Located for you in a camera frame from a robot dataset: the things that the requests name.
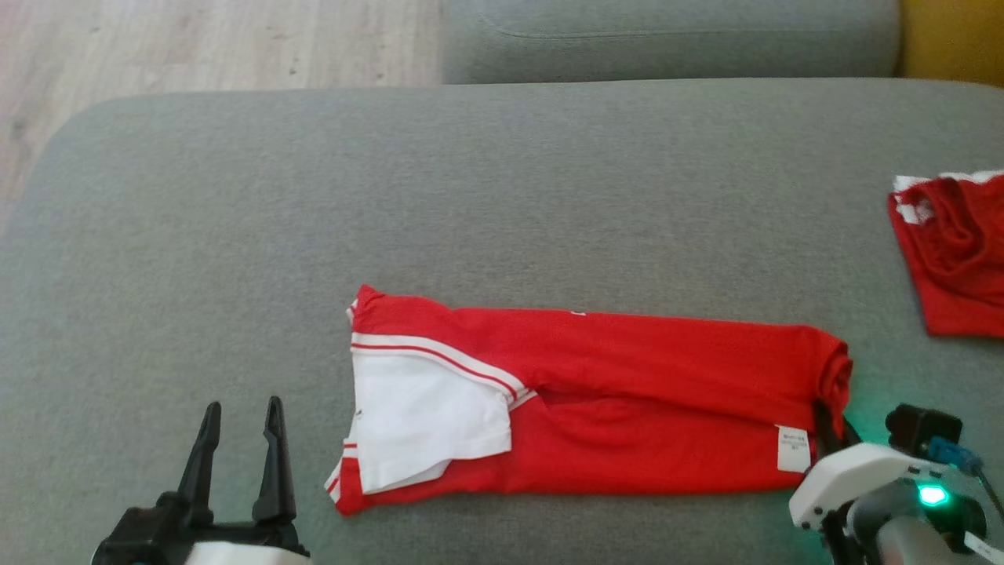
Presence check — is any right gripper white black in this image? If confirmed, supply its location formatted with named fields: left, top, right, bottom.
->
left=788, top=399, right=955, bottom=565

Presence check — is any yellow upholstered furniture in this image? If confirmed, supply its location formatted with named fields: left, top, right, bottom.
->
left=897, top=0, right=1004, bottom=86

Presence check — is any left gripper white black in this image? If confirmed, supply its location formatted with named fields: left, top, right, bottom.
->
left=178, top=395, right=313, bottom=565

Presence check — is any right arm blue-plug cable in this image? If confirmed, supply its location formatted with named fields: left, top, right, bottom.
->
left=925, top=437, right=1004, bottom=520

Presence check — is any red white basketball jersey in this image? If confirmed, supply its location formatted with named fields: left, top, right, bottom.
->
left=323, top=283, right=855, bottom=518

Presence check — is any grey sofa back cushion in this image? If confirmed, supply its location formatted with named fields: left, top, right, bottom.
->
left=441, top=0, right=902, bottom=86

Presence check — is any red basketball shorts white trim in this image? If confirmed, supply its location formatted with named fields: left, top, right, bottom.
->
left=887, top=170, right=1004, bottom=339

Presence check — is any grey sofa seat cushion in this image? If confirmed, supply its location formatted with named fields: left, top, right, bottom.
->
left=0, top=77, right=1004, bottom=565

